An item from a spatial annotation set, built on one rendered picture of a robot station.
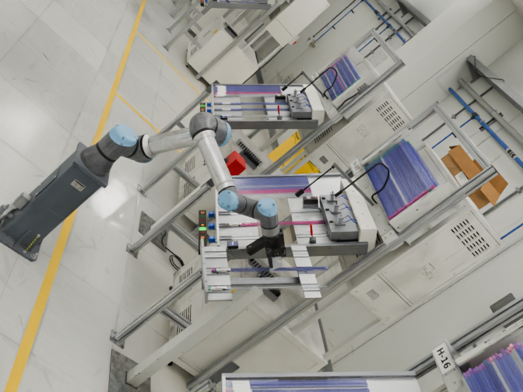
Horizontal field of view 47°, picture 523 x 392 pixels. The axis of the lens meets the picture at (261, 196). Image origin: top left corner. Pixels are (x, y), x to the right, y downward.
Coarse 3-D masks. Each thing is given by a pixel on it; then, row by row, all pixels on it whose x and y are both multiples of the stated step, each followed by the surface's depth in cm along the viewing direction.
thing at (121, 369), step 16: (224, 304) 269; (240, 304) 266; (208, 320) 270; (224, 320) 271; (176, 336) 280; (192, 336) 273; (112, 352) 291; (160, 352) 280; (176, 352) 278; (112, 368) 284; (128, 368) 293; (144, 368) 282; (160, 368) 282; (112, 384) 277; (128, 384) 285; (144, 384) 294
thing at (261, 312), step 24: (216, 240) 361; (192, 264) 362; (240, 264) 323; (288, 264) 374; (192, 288) 344; (192, 312) 326; (240, 312) 302; (264, 312) 303; (312, 312) 356; (216, 336) 309; (240, 336) 310; (288, 336) 313; (312, 336) 332; (192, 360) 316; (216, 360) 318; (240, 360) 319; (264, 360) 321; (288, 360) 322; (312, 360) 324; (216, 384) 327
